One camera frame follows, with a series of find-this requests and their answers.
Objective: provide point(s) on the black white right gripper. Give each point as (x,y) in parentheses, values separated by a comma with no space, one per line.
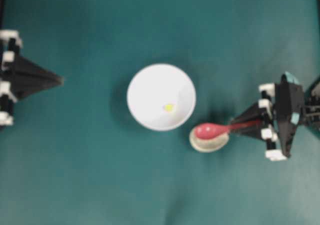
(261,111)

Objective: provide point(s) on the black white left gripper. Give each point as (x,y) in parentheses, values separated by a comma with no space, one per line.
(11,63)

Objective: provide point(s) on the yellow hexagonal prism block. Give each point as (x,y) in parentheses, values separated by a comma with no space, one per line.
(169,107)

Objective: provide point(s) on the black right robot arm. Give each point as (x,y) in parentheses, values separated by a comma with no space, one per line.
(275,118)

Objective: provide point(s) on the speckled ceramic spoon rest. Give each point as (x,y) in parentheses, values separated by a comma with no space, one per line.
(208,145)

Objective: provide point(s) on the white round bowl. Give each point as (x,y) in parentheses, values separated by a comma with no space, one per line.
(155,86)

